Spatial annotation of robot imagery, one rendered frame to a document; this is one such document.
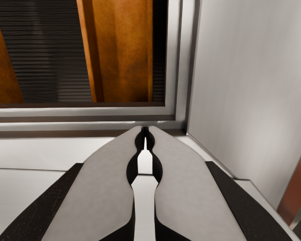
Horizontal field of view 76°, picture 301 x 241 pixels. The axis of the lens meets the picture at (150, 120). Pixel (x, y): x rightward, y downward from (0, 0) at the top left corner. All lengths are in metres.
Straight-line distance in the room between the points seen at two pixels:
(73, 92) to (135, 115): 0.33
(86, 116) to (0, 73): 0.19
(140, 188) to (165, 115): 0.06
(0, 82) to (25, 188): 0.17
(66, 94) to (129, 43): 0.24
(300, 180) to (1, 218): 0.28
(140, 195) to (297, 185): 0.16
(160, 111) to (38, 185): 0.12
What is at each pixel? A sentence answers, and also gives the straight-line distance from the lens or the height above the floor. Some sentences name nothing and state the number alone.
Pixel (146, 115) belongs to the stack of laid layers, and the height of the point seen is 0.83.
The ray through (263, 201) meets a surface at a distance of 0.21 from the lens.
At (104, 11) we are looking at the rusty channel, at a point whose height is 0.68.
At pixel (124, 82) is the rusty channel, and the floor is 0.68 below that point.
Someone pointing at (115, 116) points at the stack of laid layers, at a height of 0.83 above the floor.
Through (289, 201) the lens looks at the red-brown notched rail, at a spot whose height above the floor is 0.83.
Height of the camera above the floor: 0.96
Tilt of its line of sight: 62 degrees down
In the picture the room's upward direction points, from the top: 177 degrees clockwise
